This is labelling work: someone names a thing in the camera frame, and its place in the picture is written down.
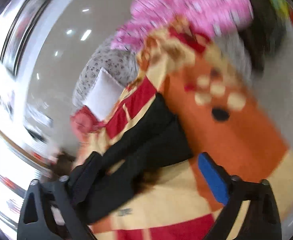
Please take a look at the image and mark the black knit pants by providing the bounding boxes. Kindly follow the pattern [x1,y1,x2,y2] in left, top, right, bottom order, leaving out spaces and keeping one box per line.
[68,94,193,224]

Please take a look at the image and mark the red ruffled cushion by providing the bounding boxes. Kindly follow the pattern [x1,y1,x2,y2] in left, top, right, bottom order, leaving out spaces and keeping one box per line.
[70,106,105,142]

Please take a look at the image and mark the orange red love blanket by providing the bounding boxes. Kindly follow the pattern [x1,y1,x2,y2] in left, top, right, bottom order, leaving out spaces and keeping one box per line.
[76,17,293,239]

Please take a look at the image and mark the white square pillow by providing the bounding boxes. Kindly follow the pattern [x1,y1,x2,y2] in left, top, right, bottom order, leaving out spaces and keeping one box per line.
[83,68,124,121]

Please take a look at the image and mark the pink penguin quilt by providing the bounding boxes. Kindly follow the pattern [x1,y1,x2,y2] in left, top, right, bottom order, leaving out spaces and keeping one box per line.
[111,0,253,52]

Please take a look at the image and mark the framed wall picture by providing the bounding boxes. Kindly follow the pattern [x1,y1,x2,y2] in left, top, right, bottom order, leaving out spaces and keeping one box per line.
[0,0,51,78]

